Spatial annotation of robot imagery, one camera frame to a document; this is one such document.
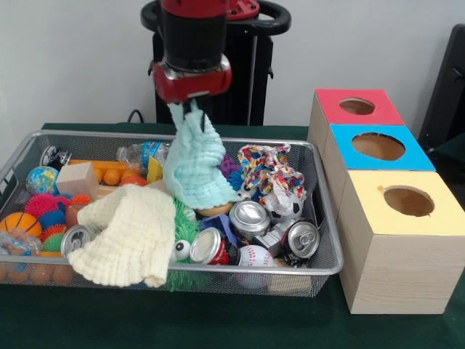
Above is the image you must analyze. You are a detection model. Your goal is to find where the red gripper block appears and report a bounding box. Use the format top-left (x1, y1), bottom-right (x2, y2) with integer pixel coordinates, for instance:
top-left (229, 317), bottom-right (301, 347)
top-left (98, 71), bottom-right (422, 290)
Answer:
top-left (150, 57), bottom-right (233, 118)

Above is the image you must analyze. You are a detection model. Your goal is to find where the mint green knitted cloth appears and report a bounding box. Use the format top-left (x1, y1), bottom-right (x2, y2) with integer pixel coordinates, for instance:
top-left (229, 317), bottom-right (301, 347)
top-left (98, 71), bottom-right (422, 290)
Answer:
top-left (163, 102), bottom-right (245, 212)

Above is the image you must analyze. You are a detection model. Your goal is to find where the colourful braided rope toy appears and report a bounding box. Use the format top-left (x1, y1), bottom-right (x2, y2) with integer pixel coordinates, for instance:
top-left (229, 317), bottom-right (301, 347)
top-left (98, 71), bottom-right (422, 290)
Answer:
top-left (256, 167), bottom-right (307, 220)
top-left (238, 143), bottom-right (293, 191)

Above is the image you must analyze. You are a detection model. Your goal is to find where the cream knitted cloth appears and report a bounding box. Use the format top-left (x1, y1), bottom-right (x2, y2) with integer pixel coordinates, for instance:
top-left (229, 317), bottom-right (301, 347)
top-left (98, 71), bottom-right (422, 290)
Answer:
top-left (67, 184), bottom-right (177, 288)

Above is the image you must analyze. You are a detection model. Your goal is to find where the shallow clear mesh bin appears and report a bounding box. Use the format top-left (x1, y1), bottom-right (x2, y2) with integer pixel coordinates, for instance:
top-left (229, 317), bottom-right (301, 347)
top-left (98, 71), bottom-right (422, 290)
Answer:
top-left (0, 131), bottom-right (344, 297)

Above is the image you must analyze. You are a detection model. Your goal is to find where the wooden box with three holes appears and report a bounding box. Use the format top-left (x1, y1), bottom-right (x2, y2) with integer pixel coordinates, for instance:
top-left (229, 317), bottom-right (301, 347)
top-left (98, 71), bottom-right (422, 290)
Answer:
top-left (307, 89), bottom-right (465, 315)

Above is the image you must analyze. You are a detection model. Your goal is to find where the open silver can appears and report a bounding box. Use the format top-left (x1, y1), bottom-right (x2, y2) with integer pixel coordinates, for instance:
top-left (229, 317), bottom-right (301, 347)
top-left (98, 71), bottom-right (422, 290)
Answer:
top-left (230, 201), bottom-right (271, 242)

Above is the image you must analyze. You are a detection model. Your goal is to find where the green spiky ball with eyes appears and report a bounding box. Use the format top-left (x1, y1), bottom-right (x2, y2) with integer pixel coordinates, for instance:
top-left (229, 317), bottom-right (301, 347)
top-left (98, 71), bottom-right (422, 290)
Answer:
top-left (169, 200), bottom-right (211, 292)

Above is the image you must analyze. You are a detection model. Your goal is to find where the pale wooden cube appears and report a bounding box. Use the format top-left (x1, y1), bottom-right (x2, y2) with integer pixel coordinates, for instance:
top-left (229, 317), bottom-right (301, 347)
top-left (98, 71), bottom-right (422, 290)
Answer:
top-left (56, 161), bottom-right (99, 198)

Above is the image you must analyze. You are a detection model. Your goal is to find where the red crushed can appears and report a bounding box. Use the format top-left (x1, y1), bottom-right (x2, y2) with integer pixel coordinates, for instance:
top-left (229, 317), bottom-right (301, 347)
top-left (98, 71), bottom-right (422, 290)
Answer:
top-left (189, 227), bottom-right (235, 266)

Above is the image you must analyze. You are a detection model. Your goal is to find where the white toy baseball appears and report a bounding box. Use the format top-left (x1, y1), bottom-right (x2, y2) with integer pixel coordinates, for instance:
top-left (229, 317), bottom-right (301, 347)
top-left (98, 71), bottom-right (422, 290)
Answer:
top-left (238, 245), bottom-right (275, 289)

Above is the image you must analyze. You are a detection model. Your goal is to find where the silver crushed can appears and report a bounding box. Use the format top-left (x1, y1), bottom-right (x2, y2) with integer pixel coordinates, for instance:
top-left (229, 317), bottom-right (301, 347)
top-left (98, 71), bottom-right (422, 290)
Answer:
top-left (282, 220), bottom-right (321, 262)

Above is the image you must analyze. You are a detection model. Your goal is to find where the small globe ball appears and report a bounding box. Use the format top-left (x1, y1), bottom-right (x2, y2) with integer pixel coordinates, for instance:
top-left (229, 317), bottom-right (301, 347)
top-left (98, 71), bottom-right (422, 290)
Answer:
top-left (26, 166), bottom-right (60, 195)

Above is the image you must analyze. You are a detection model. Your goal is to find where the orange toy basketball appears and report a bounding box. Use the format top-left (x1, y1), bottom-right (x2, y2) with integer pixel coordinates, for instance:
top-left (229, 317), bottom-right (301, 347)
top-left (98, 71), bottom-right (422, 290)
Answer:
top-left (0, 212), bottom-right (42, 239)

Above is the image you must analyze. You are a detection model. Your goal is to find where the dark green table cloth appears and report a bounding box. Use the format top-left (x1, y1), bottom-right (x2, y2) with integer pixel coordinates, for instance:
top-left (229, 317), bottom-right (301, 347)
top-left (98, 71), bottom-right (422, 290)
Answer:
top-left (0, 122), bottom-right (465, 349)

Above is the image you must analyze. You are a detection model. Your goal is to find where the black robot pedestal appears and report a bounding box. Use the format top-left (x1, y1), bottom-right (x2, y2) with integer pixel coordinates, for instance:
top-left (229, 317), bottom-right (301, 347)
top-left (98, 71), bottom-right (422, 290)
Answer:
top-left (140, 0), bottom-right (291, 126)

